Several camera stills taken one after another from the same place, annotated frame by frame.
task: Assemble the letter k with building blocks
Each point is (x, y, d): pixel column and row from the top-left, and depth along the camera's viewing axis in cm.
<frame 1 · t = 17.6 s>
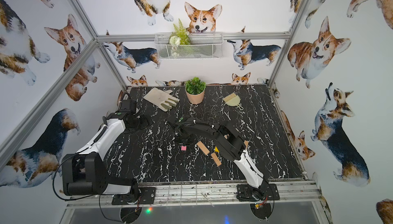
left hand: (148, 121, 88), fingers open
right hand: (179, 145, 88), fingers open
pink block: (183, 148, 90), point 2 cm above the table
wooden block bottom: (216, 159, 86), point 2 cm above the table
beige work glove: (164, 100, 113), point 2 cm above the table
potted green plant: (195, 89, 105), point 13 cm above the table
green dustpan brush: (233, 99, 115), on the table

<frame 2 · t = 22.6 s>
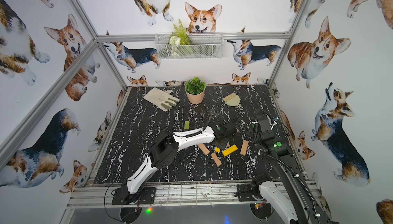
left hand: (222, 143, 90), fingers open
right hand: (252, 126, 75), fingers open
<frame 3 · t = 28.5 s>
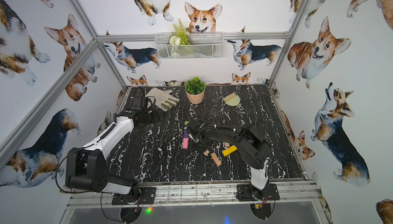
left hand: (160, 114, 88), fingers open
right hand: (200, 148, 87), fingers open
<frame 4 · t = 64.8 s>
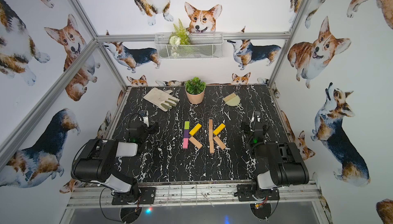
left hand: (151, 116, 95), fingers open
right hand: (251, 118, 92), fingers open
wooden block bottom: (211, 136, 95), on the table
upright yellow block: (195, 129, 98), on the table
wooden block left: (195, 142, 94), on the table
wooden block upper right: (210, 127, 99), on the table
wooden block far right: (211, 146, 92), on the table
slanted yellow block: (219, 129, 99), on the table
wooden block middle: (219, 142, 93), on the table
